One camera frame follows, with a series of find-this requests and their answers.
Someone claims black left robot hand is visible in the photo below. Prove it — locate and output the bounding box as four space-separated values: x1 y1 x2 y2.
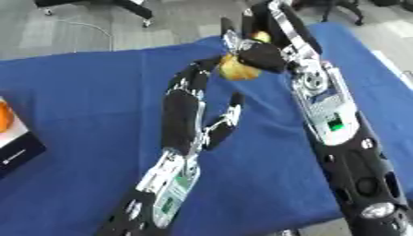
159 55 247 157

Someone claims black wheeled chair base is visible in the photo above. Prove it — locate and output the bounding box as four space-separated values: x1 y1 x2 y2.
32 0 155 29

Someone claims black office chair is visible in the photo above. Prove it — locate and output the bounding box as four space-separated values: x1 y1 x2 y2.
291 0 368 27

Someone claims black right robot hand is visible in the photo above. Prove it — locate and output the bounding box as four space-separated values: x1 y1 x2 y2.
218 0 326 75

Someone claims white cable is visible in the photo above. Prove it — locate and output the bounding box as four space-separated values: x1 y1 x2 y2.
56 18 116 52

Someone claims orange toy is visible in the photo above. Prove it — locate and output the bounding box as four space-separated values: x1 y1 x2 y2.
0 100 17 134

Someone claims yellow toy fruit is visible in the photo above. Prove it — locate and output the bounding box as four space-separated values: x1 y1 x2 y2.
216 29 275 82

